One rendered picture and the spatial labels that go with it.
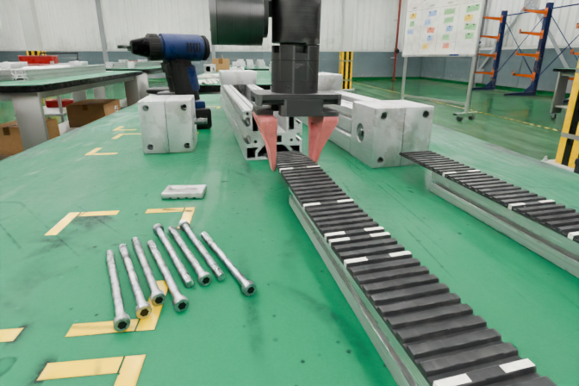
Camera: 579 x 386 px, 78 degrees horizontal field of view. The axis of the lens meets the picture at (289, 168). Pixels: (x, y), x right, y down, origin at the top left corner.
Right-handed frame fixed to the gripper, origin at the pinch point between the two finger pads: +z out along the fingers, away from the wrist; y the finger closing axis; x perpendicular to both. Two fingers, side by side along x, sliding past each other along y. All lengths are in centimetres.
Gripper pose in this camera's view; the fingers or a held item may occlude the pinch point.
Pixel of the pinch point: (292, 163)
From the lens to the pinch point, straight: 46.7
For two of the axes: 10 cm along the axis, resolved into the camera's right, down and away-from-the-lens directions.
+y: -9.7, 0.5, -2.2
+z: -0.2, 9.6, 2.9
